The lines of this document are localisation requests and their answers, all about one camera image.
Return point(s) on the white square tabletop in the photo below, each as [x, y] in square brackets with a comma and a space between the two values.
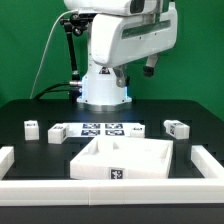
[108, 158]

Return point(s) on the AprilTag marker sheet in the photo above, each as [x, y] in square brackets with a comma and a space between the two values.
[109, 129]

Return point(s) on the white U-shaped obstacle fence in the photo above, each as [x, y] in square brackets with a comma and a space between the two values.
[104, 192]

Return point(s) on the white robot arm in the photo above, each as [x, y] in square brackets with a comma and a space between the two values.
[99, 91]

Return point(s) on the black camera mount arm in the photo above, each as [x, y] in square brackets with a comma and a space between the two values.
[71, 43]

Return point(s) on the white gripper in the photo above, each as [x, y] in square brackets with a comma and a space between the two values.
[123, 32]

